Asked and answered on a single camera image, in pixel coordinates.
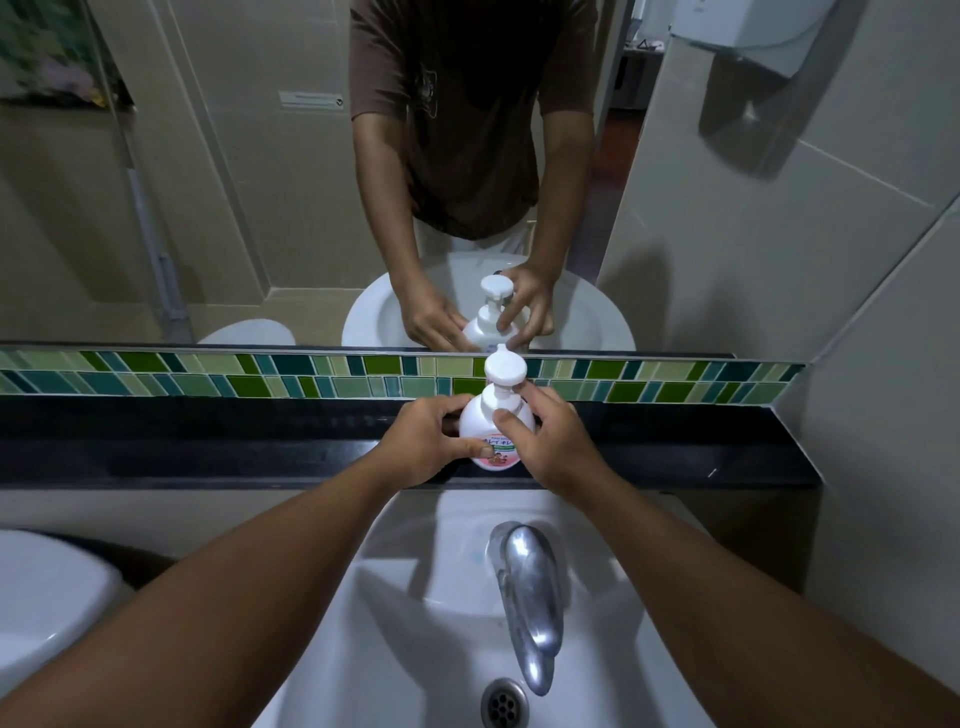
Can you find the chrome sink faucet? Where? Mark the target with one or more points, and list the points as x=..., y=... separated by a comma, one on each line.
x=531, y=592

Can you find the green mosaic tile strip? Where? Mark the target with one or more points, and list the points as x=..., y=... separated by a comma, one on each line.
x=225, y=375

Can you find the white soap pump bottle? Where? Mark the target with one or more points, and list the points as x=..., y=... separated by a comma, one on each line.
x=480, y=420

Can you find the person's left hand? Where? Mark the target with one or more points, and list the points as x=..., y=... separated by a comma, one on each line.
x=411, y=442

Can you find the person's right hand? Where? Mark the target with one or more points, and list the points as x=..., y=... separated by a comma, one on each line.
x=559, y=457

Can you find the person's left forearm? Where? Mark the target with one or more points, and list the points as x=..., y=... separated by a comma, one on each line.
x=225, y=600

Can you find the black stone ledge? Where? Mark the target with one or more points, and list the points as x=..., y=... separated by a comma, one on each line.
x=225, y=442

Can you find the white ceramic sink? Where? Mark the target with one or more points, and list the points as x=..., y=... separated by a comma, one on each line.
x=420, y=645

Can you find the person's left thumb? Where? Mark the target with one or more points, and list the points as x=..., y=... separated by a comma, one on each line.
x=469, y=451

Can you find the person's right thumb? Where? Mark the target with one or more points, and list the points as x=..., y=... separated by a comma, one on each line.
x=514, y=431

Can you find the wall mirror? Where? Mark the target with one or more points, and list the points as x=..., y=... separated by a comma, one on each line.
x=247, y=187

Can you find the person's right forearm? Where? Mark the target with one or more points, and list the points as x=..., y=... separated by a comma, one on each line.
x=750, y=622

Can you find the white wall dispenser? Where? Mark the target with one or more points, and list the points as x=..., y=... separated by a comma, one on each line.
x=750, y=30

